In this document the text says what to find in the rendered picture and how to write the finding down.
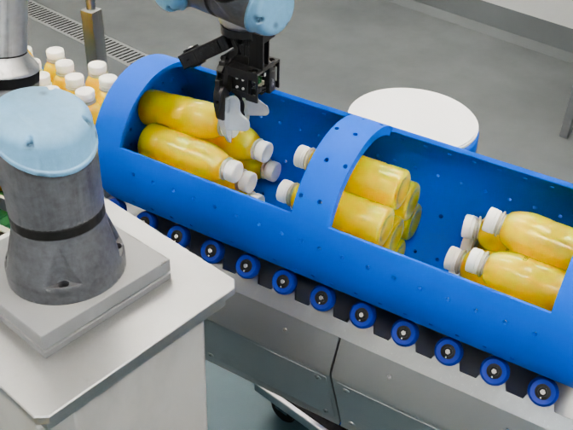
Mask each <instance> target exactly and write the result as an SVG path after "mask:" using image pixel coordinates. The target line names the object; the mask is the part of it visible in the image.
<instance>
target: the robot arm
mask: <svg viewBox="0 0 573 430"><path fill-rule="evenodd" d="M155 2H156V3H157V4H158V5H159V6H160V7H161V8H162V9H163V10H166V11H169V12H174V11H177V10H184V9H185V8H189V7H192V8H195V9H198V10H201V11H203V12H205V13H207V14H209V15H213V16H216V17H218V20H219V23H220V33H222V35H221V36H219V37H217V38H214V39H212V40H210V41H208V42H206V43H204V44H201V45H198V44H196V45H195V46H189V47H188V48H187V49H186V50H184V51H183V54H181V55H179V56H178V59H179V61H180V62H181V64H182V67H183V69H184V70H185V69H187V68H190V67H191V68H194V67H199V66H201V64H203V63H204V62H206V60H207V59H209V58H211V57H213V56H215V55H218V54H220V53H223V52H224V51H226V50H228V49H231V48H232V49H231V50H230V51H228V52H226V53H225V54H223V55H221V57H220V59H221V60H220V62H219V64H218V66H217V76H216V79H215V88H214V92H213V104H214V109H215V114H216V118H217V120H218V123H219V126H220V128H221V130H222V133H223V135H224V137H225V139H226V141H227V142H232V131H248V130H249V128H250V122H249V118H250V116H266V115H268V114H269V107H268V106H267V105H266V104H264V103H263V102H261V101H260V100H259V99H258V94H260V95H262V94H264V93H269V94H270V93H271V92H273V91H274V90H275V87H277V88H279V87H280V59H278V58H275V57H272V56H269V41H270V39H271V38H273V37H275V34H277V33H279V32H281V31H282V30H283V29H284V28H285V27H286V26H287V23H288V21H290V19H291V17H292V13H293V10H294V0H155ZM27 39H28V0H0V187H1V189H2V191H3V196H4V200H5V204H6V208H7V212H8V216H9V223H10V232H9V244H8V251H7V252H6V255H5V260H4V269H5V273H6V277H7V280H8V284H9V286H10V288H11V289H12V290H13V292H14V293H16V294H17V295H18V296H20V297H21V298H22V299H25V300H28V301H30V302H32V303H36V304H40V305H70V304H75V303H78V302H82V301H85V300H88V299H92V298H94V297H96V296H98V295H100V294H102V293H104V292H106V291H107V290H108V289H109V288H111V287H112V286H113V285H114V284H115V283H116V282H117V281H118V280H119V279H120V277H121V276H122V275H123V273H124V270H125V266H126V257H125V250H124V243H123V241H122V239H121V237H120V236H119V233H118V231H117V230H116V229H115V227H114V225H113V223H112V221H111V219H110V217H109V216H108V215H107V212H106V207H105V200H104V194H103V187H102V180H101V168H100V161H99V155H98V135H97V131H96V127H95V125H94V122H93V118H92V114H91V112H90V110H89V108H88V107H87V105H86V104H85V103H84V102H83V101H82V100H81V99H80V98H78V97H77V96H75V95H74V94H72V93H70V92H68V91H65V90H61V89H57V88H54V89H53V90H49V89H48V87H46V86H39V80H40V77H39V76H40V66H39V63H38V62H37V61H36V60H35V59H34V58H33V57H32V56H31V55H30V54H29V52H28V50H27ZM275 67H277V80H275ZM229 92H232V93H234V96H230V95H229Z"/></svg>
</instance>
